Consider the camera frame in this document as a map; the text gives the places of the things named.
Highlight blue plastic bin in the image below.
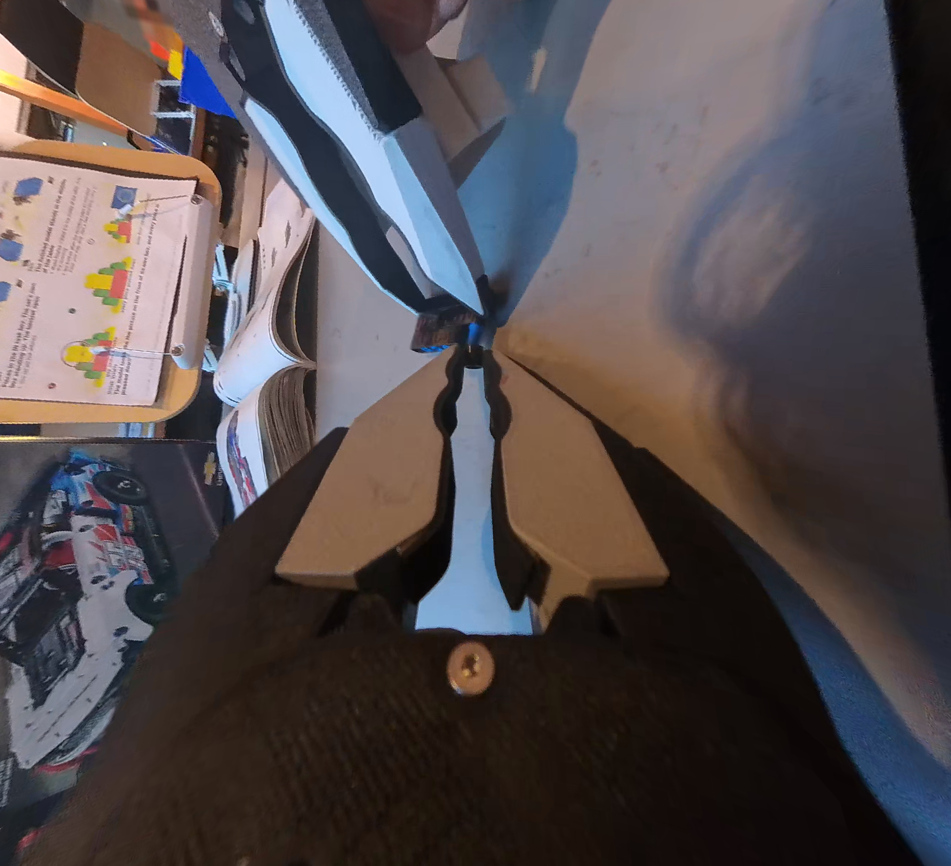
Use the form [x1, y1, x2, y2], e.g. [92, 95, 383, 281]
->
[182, 49, 239, 118]

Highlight printed instruction sheet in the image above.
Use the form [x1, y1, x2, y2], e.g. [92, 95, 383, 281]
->
[0, 151, 205, 408]

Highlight black brick assembly with blue pins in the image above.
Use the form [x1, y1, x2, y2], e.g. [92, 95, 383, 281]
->
[411, 305, 487, 356]

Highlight open instruction booklet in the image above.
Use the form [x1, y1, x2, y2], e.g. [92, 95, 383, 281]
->
[214, 175, 322, 518]

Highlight black flat panel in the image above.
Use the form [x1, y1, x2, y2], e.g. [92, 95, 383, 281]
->
[0, 0, 84, 96]

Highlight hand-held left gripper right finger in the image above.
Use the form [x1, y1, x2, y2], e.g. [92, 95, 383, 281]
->
[483, 349, 670, 623]

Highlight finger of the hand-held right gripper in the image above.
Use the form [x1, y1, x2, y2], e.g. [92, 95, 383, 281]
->
[264, 0, 487, 321]
[239, 95, 450, 321]

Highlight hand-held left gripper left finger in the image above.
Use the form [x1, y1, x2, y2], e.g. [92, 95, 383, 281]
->
[275, 348, 465, 610]

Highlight toy car printed box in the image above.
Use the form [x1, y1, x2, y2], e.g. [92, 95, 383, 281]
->
[0, 438, 235, 815]

